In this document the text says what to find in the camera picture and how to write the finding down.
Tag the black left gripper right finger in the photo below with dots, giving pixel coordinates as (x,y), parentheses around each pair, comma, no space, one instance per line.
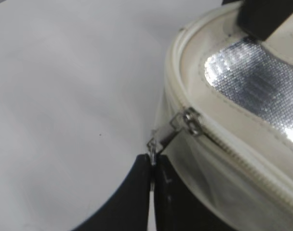
(176,207)

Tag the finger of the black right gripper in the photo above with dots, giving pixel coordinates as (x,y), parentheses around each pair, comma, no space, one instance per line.
(260,18)

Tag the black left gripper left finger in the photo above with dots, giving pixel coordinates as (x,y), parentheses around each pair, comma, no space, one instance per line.
(128,208)

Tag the cream canvas zipper bag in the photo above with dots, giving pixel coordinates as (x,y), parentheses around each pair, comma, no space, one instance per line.
(241,167)

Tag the silver zipper pull with ring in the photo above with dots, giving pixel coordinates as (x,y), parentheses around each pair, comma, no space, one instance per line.
(185,120)

